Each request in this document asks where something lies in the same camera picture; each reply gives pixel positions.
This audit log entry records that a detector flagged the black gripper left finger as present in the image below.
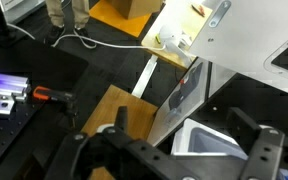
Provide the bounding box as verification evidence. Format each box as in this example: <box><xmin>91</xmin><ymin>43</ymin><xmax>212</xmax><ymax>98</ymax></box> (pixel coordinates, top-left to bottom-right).
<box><xmin>43</xmin><ymin>105</ymin><xmax>192</xmax><ymax>180</ymax></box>

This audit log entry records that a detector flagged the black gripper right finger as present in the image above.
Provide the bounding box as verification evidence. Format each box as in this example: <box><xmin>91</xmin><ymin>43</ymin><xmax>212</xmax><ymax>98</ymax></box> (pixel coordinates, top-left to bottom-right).
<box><xmin>225</xmin><ymin>106</ymin><xmax>288</xmax><ymax>180</ymax></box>

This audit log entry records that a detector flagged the toy kitchen unit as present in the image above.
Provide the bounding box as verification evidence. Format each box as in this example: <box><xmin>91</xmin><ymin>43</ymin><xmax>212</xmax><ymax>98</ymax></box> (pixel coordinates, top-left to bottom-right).
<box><xmin>146</xmin><ymin>56</ymin><xmax>288</xmax><ymax>180</ymax></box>

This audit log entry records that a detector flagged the grey toy sink basin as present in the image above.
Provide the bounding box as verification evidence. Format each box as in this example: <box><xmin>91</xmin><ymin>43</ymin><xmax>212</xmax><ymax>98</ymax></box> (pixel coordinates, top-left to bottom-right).
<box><xmin>183</xmin><ymin>126</ymin><xmax>249</xmax><ymax>158</ymax></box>

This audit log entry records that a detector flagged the brown wooden table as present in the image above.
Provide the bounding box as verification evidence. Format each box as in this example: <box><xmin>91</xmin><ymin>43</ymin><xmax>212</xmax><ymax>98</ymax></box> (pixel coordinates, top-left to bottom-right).
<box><xmin>80</xmin><ymin>84</ymin><xmax>159</xmax><ymax>180</ymax></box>

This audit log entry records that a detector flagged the white desk leg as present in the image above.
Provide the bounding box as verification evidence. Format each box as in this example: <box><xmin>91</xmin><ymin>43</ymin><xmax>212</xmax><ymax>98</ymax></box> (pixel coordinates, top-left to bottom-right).
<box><xmin>131</xmin><ymin>54</ymin><xmax>159</xmax><ymax>100</ymax></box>

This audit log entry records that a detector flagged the orange wooden dolly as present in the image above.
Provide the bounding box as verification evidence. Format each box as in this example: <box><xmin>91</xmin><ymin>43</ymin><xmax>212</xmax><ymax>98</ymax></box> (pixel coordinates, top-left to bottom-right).
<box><xmin>88</xmin><ymin>0</ymin><xmax>154</xmax><ymax>39</ymax></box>

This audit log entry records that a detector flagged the person in khaki trousers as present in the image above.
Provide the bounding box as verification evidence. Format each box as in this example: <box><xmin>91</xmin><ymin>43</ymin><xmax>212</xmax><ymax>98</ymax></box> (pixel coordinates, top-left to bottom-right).
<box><xmin>43</xmin><ymin>0</ymin><xmax>92</xmax><ymax>45</ymax></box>

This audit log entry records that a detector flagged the white handheld device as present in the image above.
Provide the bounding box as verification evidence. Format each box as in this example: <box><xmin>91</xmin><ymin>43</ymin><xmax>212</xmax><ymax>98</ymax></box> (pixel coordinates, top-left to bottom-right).
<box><xmin>158</xmin><ymin>24</ymin><xmax>194</xmax><ymax>60</ymax></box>

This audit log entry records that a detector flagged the cardboard box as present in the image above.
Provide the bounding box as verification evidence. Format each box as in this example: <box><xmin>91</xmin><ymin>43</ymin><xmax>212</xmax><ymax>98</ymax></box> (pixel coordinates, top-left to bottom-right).
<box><xmin>106</xmin><ymin>0</ymin><xmax>164</xmax><ymax>21</ymax></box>

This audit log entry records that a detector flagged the red marker pen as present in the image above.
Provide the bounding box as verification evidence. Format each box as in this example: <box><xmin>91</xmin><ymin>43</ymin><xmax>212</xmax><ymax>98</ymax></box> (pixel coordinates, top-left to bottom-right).
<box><xmin>190</xmin><ymin>3</ymin><xmax>206</xmax><ymax>18</ymax></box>

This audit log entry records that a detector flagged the light wooden desk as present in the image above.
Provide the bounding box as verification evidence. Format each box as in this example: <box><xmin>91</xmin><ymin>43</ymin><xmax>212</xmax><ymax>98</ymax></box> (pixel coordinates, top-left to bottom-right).
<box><xmin>140</xmin><ymin>0</ymin><xmax>215</xmax><ymax>71</ymax></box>

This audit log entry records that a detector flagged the orange handled clamp lever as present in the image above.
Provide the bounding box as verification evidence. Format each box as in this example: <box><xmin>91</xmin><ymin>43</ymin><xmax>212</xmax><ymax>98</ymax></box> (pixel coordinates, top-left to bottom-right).
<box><xmin>32</xmin><ymin>85</ymin><xmax>79</xmax><ymax>118</ymax></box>

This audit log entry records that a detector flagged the aluminium extrusion rail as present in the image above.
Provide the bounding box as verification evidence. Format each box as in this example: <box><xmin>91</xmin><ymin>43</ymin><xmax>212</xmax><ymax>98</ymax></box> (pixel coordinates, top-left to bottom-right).
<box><xmin>0</xmin><ymin>71</ymin><xmax>32</xmax><ymax>116</ymax></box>

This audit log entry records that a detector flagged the white floor cable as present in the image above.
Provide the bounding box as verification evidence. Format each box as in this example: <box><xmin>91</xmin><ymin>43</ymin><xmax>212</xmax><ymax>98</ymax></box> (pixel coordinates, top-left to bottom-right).
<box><xmin>51</xmin><ymin>26</ymin><xmax>167</xmax><ymax>53</ymax></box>

